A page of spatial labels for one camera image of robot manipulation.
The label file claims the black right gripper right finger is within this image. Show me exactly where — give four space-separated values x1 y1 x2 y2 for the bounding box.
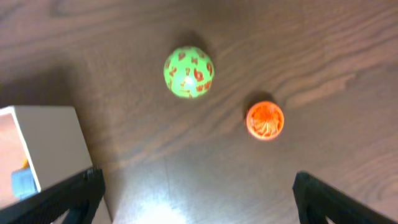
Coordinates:
292 171 396 224

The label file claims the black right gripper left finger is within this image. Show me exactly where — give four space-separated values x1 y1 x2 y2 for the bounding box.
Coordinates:
1 167 106 224

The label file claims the yellow grey toy truck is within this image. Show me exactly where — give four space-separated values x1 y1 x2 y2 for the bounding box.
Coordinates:
11 159 38 200

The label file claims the orange plastic cage ball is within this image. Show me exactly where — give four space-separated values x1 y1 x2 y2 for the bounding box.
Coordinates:
244 101 285 141

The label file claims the green ball with red numbers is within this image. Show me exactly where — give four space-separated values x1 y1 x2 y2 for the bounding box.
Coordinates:
164 46 215 99

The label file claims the white cardboard box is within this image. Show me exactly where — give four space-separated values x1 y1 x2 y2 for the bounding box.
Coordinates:
1 106 111 223

